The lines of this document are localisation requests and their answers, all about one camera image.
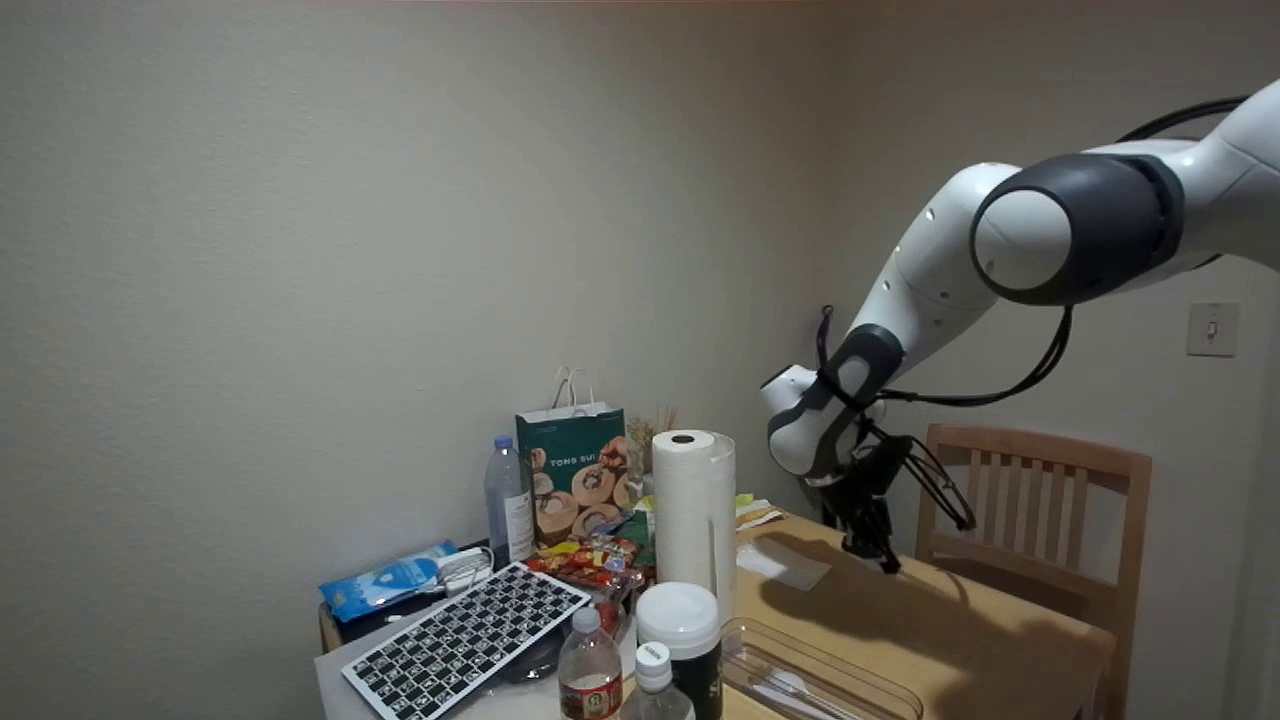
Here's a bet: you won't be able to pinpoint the clear bottle with blue cap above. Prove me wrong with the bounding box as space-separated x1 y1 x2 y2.
481 434 540 573

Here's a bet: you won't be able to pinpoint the green printed gift bag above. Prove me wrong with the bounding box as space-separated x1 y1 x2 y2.
512 378 629 544

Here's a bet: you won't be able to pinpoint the dark jar with white lid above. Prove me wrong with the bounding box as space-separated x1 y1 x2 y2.
630 582 728 720

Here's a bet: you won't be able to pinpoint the yellow green snack packages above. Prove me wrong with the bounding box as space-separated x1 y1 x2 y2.
730 494 790 540

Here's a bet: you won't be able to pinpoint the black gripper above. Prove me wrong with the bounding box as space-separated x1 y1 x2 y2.
813 438 929 582

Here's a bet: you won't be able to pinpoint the white paper towel roll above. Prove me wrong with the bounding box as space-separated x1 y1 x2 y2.
647 423 738 631

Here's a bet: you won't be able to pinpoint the black computer keyboard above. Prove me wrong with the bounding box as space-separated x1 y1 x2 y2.
340 560 601 720

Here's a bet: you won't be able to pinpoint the bottle with brown liquid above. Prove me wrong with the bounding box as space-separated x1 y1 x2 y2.
555 603 629 720

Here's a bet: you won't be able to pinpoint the wooden chair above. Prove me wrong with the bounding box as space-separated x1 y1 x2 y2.
908 419 1160 720

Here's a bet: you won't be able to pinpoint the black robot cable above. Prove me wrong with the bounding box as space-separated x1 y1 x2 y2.
808 92 1251 538

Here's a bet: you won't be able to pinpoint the red snack packages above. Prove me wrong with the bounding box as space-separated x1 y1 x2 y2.
528 534 651 631

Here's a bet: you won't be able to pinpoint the blue plastic pack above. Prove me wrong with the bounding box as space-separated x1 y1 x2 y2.
315 540 459 631

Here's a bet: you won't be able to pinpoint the clear bottle with white cap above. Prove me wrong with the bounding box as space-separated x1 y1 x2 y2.
618 640 701 720

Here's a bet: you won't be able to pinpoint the white light switch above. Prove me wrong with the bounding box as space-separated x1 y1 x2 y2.
1182 301 1245 364

